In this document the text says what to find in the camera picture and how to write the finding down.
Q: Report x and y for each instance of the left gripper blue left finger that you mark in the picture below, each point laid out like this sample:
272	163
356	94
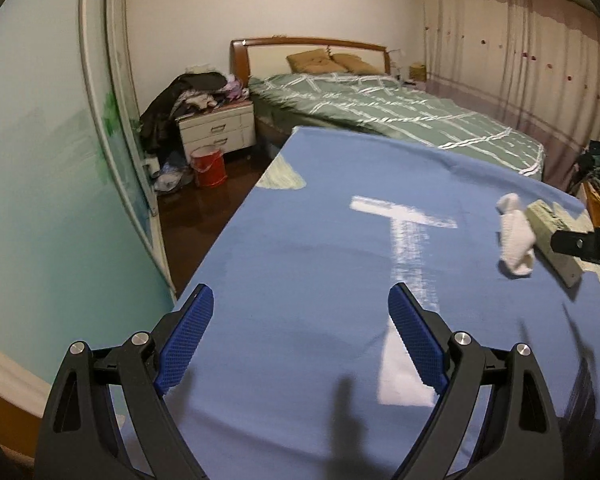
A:
177	336

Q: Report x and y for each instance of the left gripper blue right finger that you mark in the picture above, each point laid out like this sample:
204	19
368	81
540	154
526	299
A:
424	335

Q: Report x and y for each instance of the white tissue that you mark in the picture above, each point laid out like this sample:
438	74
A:
516	236

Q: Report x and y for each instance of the clothes pile on cabinet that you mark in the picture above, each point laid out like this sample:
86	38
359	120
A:
586	167

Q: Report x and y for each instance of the blue star tablecloth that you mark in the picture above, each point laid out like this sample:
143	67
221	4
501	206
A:
300	374

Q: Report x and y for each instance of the sliding wardrobe door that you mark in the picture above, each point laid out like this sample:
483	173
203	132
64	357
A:
77	259

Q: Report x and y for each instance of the red bucket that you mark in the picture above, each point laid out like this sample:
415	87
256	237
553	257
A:
208	165

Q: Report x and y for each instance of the pink white curtain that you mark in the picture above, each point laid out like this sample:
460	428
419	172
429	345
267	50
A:
533	65

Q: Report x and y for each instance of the white nightstand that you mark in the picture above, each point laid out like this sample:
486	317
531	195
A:
229	128

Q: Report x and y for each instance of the green plaid duvet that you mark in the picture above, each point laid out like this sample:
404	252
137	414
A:
382	105

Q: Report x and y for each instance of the yellow box on far nightstand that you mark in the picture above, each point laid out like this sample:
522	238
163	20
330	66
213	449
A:
418	72

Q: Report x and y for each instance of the dark clothes pile on nightstand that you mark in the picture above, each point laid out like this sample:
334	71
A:
189	93

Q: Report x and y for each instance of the right brown pillow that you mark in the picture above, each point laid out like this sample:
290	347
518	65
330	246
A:
355	65

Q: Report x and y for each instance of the brown pillow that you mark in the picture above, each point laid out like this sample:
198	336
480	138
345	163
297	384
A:
355	65
315	62

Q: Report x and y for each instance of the left brown pillow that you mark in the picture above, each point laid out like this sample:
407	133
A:
315	62

